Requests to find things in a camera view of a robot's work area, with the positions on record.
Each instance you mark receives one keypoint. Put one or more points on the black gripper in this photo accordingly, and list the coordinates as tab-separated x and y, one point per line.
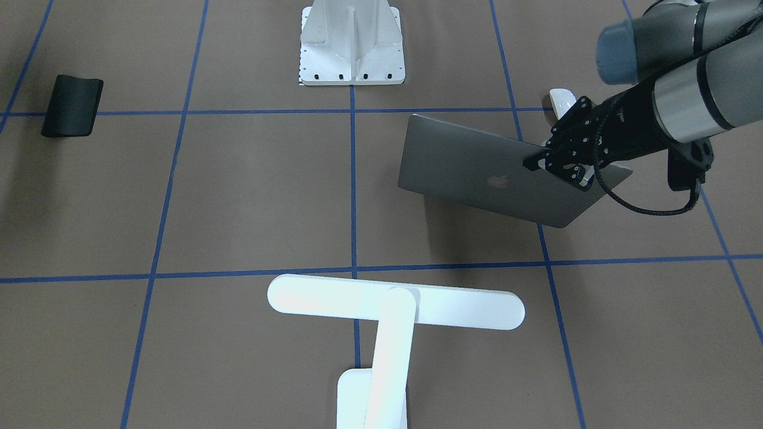
629	122

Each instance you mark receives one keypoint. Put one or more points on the white computer mouse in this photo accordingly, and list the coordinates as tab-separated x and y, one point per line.
562	101

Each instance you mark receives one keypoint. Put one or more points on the grey laptop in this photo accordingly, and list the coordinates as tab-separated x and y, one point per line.
485	170

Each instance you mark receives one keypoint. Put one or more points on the black mouse pad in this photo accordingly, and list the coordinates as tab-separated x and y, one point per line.
72	107

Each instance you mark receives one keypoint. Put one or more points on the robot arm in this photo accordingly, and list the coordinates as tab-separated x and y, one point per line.
693	70

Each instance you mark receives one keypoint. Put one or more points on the white desk lamp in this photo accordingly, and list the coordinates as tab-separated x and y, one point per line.
376	397

